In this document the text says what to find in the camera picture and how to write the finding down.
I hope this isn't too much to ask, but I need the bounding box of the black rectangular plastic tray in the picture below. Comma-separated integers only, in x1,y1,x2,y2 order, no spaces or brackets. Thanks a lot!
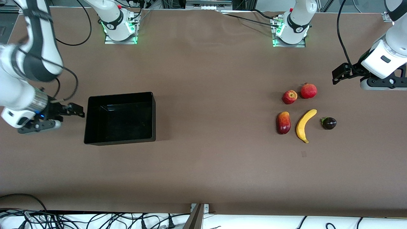
84,92,156,146

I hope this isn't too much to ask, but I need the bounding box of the red yellow apple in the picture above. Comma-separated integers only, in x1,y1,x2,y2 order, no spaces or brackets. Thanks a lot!
282,90,298,105

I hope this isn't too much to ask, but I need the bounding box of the yellow banana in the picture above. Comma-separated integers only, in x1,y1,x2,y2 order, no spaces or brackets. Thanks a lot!
296,109,318,144

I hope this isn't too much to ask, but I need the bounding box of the red pomegranate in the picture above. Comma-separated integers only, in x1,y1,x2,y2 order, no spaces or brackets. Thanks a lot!
300,82,318,99

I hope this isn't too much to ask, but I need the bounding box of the dark purple round fruit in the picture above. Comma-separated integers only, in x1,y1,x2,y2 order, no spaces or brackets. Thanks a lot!
321,117,337,130

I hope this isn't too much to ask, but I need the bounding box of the red yellow mango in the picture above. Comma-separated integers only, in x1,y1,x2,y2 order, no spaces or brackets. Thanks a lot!
276,111,292,135

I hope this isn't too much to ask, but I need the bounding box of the brown table cover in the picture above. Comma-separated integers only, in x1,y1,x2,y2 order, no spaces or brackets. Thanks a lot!
0,8,407,214

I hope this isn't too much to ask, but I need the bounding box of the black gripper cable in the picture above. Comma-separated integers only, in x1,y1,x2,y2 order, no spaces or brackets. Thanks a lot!
51,65,79,103

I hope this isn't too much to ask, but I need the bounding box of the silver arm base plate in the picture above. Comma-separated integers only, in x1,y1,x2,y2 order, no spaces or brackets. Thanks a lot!
272,16,307,48
104,13,138,45

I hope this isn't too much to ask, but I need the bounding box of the black looping arm cable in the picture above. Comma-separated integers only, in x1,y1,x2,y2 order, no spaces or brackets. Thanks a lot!
55,0,92,46

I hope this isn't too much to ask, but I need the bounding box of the black cable on table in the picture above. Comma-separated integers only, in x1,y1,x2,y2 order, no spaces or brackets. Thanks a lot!
221,12,280,28

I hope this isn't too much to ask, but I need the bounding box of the aluminium frame rack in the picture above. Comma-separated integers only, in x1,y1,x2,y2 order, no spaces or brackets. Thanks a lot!
161,0,255,11

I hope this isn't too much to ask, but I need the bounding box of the metal table bracket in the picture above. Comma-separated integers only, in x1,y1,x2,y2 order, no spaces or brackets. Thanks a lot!
183,204,210,229

